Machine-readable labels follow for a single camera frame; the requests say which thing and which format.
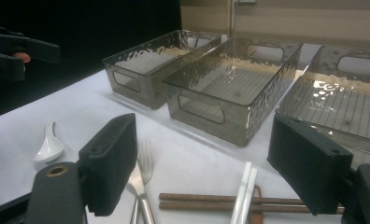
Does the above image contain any white table cover sheet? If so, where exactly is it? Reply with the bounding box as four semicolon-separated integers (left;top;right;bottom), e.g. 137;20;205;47
0;68;370;224

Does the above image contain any white chopstick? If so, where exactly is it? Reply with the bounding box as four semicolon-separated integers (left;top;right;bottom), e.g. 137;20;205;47
237;167;258;224
230;161;252;224

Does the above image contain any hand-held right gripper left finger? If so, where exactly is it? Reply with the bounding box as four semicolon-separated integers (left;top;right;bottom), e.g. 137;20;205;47
78;113;138;217

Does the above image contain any white ceramic spoon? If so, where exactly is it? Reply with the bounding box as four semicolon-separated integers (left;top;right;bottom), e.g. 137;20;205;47
33;120;65;163

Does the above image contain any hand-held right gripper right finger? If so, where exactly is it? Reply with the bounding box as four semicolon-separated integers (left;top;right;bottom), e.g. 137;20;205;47
266;113;354;217

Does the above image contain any smoky clear plastic bin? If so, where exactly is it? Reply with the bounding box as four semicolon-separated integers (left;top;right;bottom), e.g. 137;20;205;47
102;29;223;110
163;36;304;147
275;45;370;171

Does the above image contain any black curtain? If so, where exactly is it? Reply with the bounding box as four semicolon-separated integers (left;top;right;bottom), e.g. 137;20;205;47
0;0;182;120

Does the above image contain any light wooden desk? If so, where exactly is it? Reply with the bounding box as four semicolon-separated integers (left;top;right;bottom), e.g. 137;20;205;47
179;0;370;50

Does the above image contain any brown wooden chopstick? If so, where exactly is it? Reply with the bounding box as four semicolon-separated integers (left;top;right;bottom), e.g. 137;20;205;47
159;192;306;206
159;201;346;216

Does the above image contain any reddish brown wooden spoon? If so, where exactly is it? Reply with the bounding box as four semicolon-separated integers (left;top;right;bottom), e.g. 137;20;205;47
248;185;264;224

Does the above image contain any silver metal fork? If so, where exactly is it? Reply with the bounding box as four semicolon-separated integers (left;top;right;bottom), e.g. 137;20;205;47
130;138;155;224

